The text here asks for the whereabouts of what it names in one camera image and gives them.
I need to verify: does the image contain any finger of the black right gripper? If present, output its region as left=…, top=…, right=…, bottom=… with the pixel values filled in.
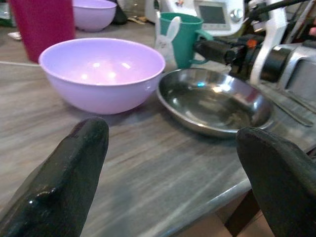
left=194, top=39, right=239, bottom=65

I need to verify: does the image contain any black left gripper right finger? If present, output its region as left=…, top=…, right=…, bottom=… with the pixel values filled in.
left=236, top=127, right=316, bottom=237

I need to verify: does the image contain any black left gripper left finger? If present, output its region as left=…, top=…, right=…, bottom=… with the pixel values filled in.
left=0, top=117, right=110, bottom=237

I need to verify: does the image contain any teal mug with white bunny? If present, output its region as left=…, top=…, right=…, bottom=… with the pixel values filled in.
left=155, top=12, right=214, bottom=70

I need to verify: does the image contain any lilac plastic bowl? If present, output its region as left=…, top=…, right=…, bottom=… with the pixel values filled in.
left=72, top=0, right=118, bottom=33
left=38, top=37, right=166, bottom=116

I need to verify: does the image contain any white kitchen machine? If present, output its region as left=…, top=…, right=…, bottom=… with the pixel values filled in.
left=144, top=0, right=250, bottom=38

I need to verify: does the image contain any round steel plate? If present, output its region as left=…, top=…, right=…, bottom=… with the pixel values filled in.
left=157, top=68, right=275, bottom=139

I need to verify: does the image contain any steel fork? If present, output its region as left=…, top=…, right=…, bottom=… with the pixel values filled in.
left=270, top=98, right=314, bottom=128

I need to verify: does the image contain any magenta plastic tumbler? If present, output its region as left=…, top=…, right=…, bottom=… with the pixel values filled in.
left=8, top=0, right=77, bottom=64

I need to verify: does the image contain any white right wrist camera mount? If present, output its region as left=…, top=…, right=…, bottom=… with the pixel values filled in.
left=248, top=0, right=288, bottom=86

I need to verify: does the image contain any white power cable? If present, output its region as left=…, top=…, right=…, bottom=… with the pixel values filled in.
left=0, top=60, right=41, bottom=68

